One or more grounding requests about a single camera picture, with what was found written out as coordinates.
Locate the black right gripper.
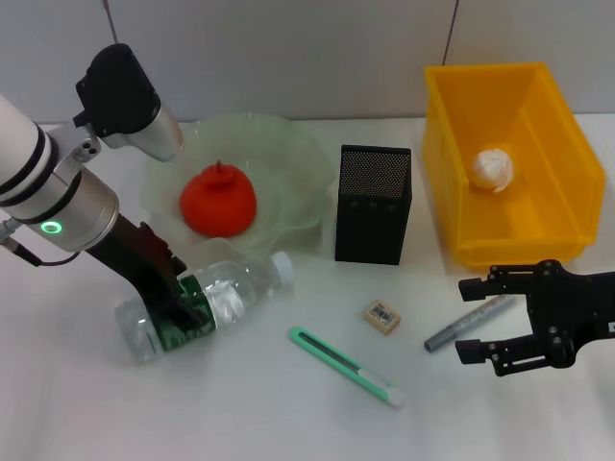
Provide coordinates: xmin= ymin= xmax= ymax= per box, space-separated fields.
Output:
xmin=454 ymin=257 xmax=615 ymax=379

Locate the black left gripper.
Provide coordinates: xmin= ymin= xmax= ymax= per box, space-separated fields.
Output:
xmin=87 ymin=212 xmax=212 ymax=338

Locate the clear green-label water bottle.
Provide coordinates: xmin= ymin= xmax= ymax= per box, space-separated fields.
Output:
xmin=113 ymin=252 xmax=296 ymax=367

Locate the red-orange toy orange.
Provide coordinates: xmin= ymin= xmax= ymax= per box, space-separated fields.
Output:
xmin=179 ymin=159 xmax=258 ymax=238

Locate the white paper ball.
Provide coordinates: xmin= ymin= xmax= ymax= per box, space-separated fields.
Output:
xmin=470 ymin=147 xmax=517 ymax=194

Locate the green utility knife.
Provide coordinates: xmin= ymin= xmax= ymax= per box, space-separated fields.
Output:
xmin=288 ymin=326 xmax=406 ymax=410

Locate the grey marker pen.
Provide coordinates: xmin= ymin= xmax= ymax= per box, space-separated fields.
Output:
xmin=423 ymin=293 xmax=517 ymax=354

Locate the beige eraser with barcode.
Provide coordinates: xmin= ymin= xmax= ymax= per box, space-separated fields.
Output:
xmin=360 ymin=298 xmax=403 ymax=335

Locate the pale green glass fruit plate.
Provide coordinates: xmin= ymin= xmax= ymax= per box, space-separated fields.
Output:
xmin=138 ymin=112 xmax=338 ymax=255

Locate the black mesh pen holder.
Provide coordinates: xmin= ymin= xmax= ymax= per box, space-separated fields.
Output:
xmin=333 ymin=143 xmax=412 ymax=267

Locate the yellow plastic bin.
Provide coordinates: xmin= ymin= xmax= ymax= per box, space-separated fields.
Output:
xmin=422 ymin=61 xmax=606 ymax=271

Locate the left arm gripper cable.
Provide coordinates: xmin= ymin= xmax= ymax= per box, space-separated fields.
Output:
xmin=0 ymin=218 xmax=93 ymax=269

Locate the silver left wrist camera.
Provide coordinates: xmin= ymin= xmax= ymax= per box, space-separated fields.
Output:
xmin=74 ymin=42 xmax=186 ymax=163

